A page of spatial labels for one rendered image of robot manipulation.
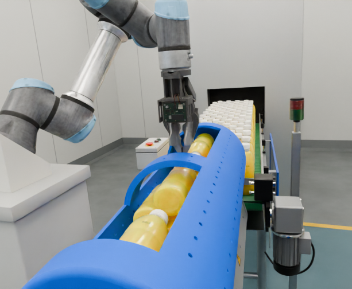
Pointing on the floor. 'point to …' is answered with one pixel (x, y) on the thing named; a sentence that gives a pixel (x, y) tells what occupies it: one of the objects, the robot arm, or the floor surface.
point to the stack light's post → (294, 182)
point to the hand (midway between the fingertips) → (182, 150)
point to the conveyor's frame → (264, 223)
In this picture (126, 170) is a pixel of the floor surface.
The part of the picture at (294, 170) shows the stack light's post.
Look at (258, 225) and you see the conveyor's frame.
